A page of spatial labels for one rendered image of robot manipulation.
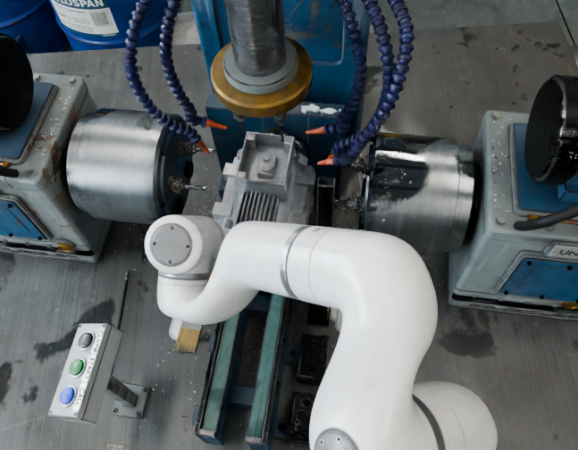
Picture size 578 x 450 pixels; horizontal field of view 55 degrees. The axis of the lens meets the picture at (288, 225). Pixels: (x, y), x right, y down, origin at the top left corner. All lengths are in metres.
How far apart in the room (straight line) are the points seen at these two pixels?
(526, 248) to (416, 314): 0.61
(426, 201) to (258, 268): 0.50
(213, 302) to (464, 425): 0.35
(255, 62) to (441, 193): 0.42
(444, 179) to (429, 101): 0.63
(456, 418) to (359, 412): 0.11
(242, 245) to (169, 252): 0.14
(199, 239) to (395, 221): 0.45
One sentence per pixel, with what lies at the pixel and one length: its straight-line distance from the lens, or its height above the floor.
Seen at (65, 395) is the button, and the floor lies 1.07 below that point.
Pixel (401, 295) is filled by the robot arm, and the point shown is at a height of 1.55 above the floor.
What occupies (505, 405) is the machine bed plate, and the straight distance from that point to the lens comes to 1.33.
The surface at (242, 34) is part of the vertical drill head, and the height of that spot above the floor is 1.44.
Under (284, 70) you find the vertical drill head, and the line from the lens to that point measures 0.97.
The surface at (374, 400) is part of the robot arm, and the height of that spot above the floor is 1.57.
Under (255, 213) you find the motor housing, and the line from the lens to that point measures 1.08.
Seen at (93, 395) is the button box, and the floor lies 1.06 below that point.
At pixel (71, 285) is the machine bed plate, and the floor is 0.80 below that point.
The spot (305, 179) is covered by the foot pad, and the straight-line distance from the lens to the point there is 1.16.
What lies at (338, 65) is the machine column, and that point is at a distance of 1.23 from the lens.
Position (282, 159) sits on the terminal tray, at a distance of 1.14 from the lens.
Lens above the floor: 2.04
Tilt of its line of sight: 61 degrees down
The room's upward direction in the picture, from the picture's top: 5 degrees counter-clockwise
